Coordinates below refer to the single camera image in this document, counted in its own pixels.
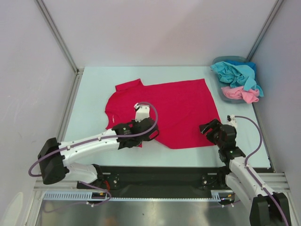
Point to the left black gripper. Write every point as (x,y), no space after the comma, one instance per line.
(134,121)

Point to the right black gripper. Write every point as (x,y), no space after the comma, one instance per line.
(212,130)

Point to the red t shirt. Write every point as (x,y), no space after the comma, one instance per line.
(182,107)

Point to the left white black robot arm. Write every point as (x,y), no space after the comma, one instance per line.
(59,161)

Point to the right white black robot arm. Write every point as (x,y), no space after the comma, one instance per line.
(266,207)

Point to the pink t shirt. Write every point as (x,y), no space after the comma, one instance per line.
(238,93)

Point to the light blue t shirt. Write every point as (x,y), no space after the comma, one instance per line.
(236,76)

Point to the grey plastic bin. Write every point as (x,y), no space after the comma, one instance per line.
(220,85)

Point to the dark blue t shirt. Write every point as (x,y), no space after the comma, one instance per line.
(250,64)

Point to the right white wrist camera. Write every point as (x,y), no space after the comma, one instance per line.
(231,120)

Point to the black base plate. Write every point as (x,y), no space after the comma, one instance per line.
(158,182)

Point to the right light blue cable duct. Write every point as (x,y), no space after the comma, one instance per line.
(223,195)

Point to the light blue cable duct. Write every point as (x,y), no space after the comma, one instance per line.
(223,195)
(75,196)

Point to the left aluminium frame post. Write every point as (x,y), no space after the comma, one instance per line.
(56,34)

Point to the aluminium frame post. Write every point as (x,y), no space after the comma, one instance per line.
(56,34)
(267,24)

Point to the left light blue cable duct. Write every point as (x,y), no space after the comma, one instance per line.
(75,196)

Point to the right aluminium frame post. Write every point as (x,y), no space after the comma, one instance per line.
(267,24)

